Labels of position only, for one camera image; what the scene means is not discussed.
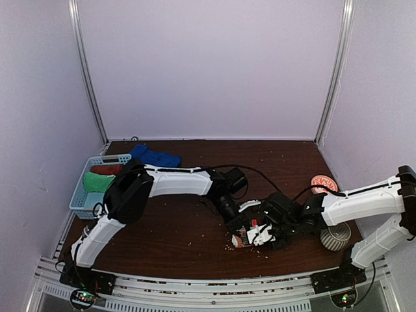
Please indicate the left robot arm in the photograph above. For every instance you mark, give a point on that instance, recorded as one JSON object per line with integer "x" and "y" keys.
{"x": 126, "y": 198}

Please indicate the left aluminium frame post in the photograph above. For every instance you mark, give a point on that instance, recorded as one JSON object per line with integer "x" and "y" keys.
{"x": 85, "y": 70}

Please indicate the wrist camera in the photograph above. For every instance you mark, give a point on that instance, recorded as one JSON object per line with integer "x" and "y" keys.
{"x": 260, "y": 235}
{"x": 248, "y": 204}

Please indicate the light blue plastic basket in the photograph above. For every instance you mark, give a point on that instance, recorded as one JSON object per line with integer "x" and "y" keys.
{"x": 83, "y": 202}

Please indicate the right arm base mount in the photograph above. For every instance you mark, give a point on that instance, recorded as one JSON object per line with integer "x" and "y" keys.
{"x": 340, "y": 284}

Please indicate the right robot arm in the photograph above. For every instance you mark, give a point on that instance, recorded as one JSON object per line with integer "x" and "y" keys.
{"x": 394, "y": 196}

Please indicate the right aluminium frame post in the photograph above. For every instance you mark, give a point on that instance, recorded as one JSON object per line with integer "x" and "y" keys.
{"x": 339, "y": 61}

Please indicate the blue towel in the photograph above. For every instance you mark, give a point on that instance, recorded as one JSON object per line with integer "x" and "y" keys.
{"x": 147, "y": 156}

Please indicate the grey striped mug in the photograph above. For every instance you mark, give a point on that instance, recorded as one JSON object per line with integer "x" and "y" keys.
{"x": 335, "y": 238}

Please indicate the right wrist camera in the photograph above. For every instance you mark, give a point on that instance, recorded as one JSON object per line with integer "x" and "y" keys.
{"x": 260, "y": 235}

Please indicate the dark red rolled towel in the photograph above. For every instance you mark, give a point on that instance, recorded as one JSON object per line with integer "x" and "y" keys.
{"x": 107, "y": 170}

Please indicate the aluminium frame post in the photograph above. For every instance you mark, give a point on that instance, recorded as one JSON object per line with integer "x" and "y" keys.
{"x": 339, "y": 61}
{"x": 85, "y": 70}

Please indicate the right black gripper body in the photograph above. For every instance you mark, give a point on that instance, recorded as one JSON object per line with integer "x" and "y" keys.
{"x": 287, "y": 229}

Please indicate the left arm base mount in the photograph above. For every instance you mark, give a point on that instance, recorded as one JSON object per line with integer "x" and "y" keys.
{"x": 89, "y": 286}

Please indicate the green rolled towel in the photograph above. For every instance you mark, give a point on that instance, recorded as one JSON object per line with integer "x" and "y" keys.
{"x": 97, "y": 183}

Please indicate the orange bunny pattern towel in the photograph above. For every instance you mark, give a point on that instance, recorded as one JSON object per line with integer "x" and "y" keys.
{"x": 246, "y": 236}

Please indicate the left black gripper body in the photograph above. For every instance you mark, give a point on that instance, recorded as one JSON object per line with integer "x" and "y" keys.
{"x": 225, "y": 216}

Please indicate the orange white patterned bowl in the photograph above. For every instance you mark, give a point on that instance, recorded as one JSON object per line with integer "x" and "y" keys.
{"x": 320, "y": 181}

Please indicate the front aluminium rail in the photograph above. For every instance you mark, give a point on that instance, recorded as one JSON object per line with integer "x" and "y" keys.
{"x": 293, "y": 292}

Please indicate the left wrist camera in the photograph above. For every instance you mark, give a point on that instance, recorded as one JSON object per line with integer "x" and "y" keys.
{"x": 248, "y": 204}

